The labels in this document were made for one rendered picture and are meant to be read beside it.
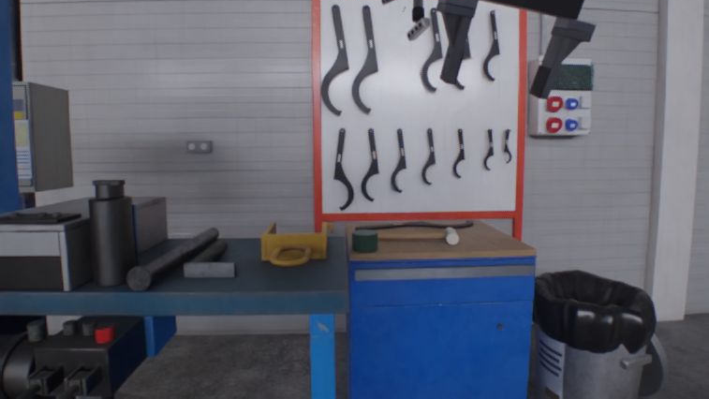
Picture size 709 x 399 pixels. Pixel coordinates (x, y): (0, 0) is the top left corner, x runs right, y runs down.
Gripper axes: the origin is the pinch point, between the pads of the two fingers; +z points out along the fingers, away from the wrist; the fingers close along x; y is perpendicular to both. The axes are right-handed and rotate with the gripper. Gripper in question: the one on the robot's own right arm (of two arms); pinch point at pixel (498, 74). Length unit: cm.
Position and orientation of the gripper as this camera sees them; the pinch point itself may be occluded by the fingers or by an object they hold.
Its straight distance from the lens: 51.6
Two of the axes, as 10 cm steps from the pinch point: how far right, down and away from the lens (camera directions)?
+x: 9.8, 1.0, 1.5
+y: 0.9, 4.7, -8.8
